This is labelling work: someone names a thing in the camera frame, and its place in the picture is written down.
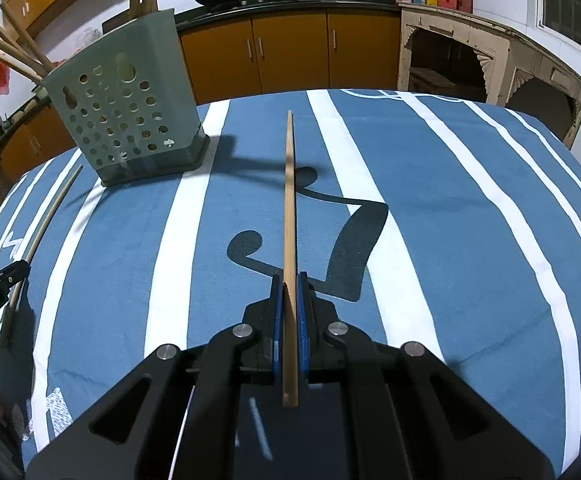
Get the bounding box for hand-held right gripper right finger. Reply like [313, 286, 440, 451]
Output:
[296, 271, 555, 480]

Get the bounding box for orange lower kitchen cabinets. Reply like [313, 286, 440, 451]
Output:
[0, 4, 402, 196]

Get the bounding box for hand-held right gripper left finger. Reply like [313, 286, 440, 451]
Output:
[25, 272, 287, 480]

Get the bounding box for black kitchen countertop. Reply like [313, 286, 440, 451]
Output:
[0, 0, 403, 171]

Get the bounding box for blue white striped tablecloth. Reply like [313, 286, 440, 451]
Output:
[0, 87, 581, 476]

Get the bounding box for carved wooden side table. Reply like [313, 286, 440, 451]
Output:
[398, 3, 581, 152]

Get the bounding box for green perforated utensil holder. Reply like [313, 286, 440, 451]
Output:
[39, 7, 211, 188]

